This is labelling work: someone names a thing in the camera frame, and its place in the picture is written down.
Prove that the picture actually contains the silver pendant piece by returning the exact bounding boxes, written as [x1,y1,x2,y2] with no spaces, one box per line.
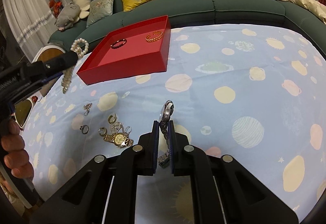
[83,103,93,116]

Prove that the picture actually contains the cream quilted blanket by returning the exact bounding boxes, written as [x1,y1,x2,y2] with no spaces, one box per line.
[294,0,326,24]

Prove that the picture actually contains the red jewelry tray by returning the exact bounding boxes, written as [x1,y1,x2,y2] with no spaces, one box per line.
[77,15,171,85]

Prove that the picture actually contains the amber bead bracelet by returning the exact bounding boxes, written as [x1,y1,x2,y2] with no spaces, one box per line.
[145,31,164,43]

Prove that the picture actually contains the white pearl necklace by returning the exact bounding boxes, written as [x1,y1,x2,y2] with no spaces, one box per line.
[61,38,90,94]

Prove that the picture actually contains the dark bead bracelet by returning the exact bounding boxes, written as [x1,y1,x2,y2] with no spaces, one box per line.
[110,39,128,49]

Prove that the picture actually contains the white curtain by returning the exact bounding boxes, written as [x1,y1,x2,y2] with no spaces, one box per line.
[2,0,56,61]

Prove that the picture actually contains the grey pig plush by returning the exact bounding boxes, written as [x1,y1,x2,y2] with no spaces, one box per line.
[55,3,81,31]

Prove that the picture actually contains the planet print blue bedsheet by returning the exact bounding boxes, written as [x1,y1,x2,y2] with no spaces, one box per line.
[23,25,325,220]

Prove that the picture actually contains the gold hoop earring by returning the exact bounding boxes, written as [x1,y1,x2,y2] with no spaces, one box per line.
[107,113,118,125]
[98,127,107,137]

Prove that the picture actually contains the white frame sunglasses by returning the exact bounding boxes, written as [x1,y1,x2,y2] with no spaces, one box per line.
[14,96,38,130]

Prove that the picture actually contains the left grey embroidered cushion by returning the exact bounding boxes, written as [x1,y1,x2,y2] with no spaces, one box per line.
[86,0,114,28]

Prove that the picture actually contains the round wooden side table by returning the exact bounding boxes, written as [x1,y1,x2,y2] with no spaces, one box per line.
[32,45,66,63]

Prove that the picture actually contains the red plush toy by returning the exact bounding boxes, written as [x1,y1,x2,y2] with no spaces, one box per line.
[49,0,62,18]

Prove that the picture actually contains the gold wristwatch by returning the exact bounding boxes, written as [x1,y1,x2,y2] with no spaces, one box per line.
[103,133,134,148]

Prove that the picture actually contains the dark green sofa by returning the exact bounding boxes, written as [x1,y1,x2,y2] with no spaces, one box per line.
[49,0,325,50]

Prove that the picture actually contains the person's left hand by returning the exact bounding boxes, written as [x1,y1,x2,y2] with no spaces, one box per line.
[1,118,34,180]

